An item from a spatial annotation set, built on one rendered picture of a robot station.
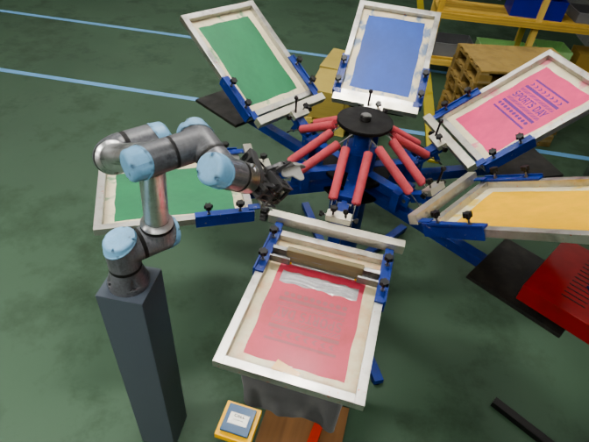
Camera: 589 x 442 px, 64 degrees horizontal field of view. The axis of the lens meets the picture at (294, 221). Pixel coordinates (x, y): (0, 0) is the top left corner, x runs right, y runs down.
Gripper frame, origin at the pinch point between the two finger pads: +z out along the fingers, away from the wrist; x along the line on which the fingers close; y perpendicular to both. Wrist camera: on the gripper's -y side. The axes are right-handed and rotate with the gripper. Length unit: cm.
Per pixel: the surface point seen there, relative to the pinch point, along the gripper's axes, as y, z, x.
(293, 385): 40, 40, -58
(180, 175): -95, 87, -77
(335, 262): 5, 81, -31
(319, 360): 37, 56, -52
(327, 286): 11, 81, -41
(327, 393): 49, 45, -51
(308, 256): -5, 76, -38
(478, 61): -129, 373, 113
